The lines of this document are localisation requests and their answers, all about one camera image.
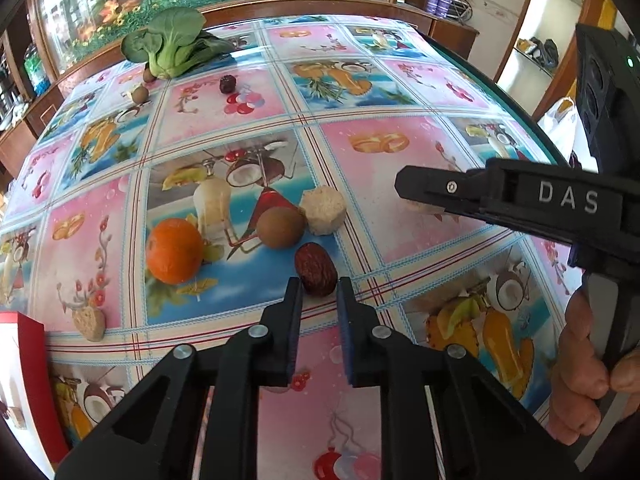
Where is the green label water bottle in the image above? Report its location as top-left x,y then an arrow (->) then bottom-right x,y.
24,44 -> 51,96

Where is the brown kiwi fruit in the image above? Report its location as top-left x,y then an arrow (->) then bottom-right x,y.
256,207 -> 306,249

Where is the dark red jujube date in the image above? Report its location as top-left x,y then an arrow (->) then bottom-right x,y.
294,242 -> 337,297

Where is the colourful fruit print tablecloth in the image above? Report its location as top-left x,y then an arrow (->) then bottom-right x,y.
1,15 -> 580,450

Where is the far dark jujube date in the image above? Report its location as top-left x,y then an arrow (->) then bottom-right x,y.
219,75 -> 238,94

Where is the green bok choy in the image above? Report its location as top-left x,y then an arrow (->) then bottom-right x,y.
120,6 -> 235,79

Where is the right hand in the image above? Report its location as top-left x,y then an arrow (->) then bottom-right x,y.
547,289 -> 639,445

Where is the small brown longan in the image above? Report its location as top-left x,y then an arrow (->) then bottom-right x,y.
142,67 -> 156,84
131,84 -> 150,105

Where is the red white shallow box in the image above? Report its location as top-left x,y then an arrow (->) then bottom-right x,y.
1,311 -> 68,479

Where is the wooden low cabinet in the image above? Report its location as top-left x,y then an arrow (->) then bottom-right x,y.
0,86 -> 64,178

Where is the orange tangerine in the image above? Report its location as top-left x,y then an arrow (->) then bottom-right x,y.
145,218 -> 204,285

